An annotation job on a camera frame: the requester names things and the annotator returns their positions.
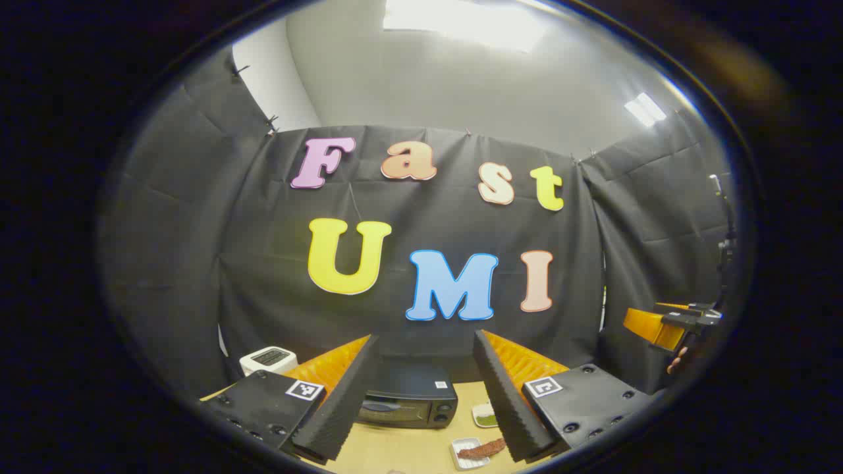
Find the white toaster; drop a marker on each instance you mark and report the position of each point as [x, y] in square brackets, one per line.
[267, 359]

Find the white divided bean dish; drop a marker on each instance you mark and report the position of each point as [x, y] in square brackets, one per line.
[485, 418]

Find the white ribbed rectangular plate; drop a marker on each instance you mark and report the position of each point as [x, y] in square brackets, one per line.
[469, 463]

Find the black backdrop cloth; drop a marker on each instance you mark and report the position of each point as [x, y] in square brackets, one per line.
[428, 224]

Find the small ceiling light panel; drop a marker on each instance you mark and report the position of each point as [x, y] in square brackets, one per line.
[645, 108]

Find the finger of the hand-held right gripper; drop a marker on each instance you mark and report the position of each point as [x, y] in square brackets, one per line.
[649, 328]

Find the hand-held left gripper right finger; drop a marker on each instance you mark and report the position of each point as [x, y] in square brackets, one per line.
[504, 401]

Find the brown meat piece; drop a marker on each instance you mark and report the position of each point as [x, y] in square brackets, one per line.
[484, 449]

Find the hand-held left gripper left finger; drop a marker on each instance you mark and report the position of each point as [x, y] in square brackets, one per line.
[342, 408]

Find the large ceiling light panel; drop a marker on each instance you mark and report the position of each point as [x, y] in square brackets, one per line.
[461, 23]

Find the black electric oven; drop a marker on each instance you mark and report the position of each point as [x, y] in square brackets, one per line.
[408, 395]

